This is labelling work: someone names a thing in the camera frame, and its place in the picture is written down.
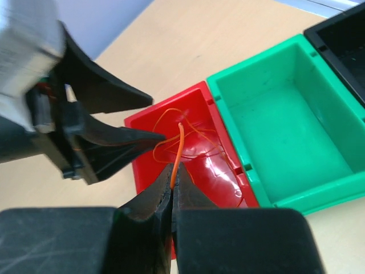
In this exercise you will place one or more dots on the black plastic bin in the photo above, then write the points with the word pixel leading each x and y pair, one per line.
pixel 340 42

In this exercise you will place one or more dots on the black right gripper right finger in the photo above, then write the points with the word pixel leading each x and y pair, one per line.
pixel 209 239

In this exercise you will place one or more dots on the green plastic bin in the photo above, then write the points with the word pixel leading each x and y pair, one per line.
pixel 297 130

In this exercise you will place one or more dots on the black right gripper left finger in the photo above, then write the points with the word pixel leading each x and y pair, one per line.
pixel 134 238

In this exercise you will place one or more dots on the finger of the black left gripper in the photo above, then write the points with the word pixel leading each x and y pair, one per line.
pixel 109 149
pixel 98 90

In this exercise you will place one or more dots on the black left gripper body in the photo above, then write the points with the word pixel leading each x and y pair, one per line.
pixel 40 124

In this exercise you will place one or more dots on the red plastic bin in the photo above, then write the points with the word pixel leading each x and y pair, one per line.
pixel 208 153

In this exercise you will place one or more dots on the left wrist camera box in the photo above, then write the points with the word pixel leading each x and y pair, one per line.
pixel 32 43

